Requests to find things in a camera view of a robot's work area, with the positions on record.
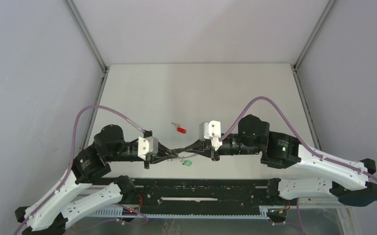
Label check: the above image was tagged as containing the green capped key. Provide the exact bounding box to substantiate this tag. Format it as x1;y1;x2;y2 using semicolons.
180;158;192;166

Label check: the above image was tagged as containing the metal disc keyring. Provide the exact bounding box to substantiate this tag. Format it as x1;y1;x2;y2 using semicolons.
169;148;188;161

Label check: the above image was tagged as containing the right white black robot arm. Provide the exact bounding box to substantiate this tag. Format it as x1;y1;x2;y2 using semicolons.
174;115;377;207

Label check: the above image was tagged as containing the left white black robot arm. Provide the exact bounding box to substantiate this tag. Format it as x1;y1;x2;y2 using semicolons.
15;124;178;235

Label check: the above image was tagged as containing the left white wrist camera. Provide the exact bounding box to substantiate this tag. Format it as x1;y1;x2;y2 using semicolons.
137;136;159;161

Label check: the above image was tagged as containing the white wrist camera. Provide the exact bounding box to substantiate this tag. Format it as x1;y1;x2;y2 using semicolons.
199;120;223;151
137;136;159;161

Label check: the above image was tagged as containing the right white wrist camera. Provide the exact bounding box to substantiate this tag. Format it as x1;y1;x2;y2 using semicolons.
199;120;223;151

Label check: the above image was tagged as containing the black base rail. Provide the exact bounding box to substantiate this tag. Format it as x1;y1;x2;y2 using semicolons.
88;177;299;216

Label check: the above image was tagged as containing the white slotted cable duct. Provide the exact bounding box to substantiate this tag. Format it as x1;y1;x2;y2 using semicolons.
86;207;269;219

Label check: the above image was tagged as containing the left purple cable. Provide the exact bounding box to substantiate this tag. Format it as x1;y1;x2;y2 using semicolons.
13;105;147;235

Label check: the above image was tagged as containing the right aluminium frame post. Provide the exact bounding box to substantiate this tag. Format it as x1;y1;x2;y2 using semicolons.
293;0;337;70

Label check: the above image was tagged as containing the aluminium frame post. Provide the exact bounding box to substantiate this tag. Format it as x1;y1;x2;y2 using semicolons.
63;0;108;73
293;0;337;70

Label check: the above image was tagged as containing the left aluminium frame post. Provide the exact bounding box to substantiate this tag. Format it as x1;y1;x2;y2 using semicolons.
63;0;108;73

